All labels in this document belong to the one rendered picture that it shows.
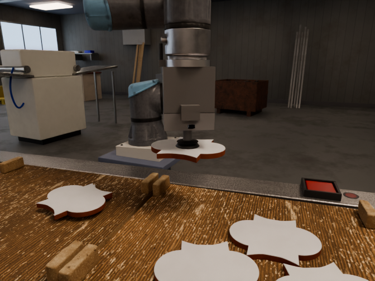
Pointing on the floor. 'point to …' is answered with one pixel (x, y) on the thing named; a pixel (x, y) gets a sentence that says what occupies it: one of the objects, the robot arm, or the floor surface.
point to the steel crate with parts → (241, 95)
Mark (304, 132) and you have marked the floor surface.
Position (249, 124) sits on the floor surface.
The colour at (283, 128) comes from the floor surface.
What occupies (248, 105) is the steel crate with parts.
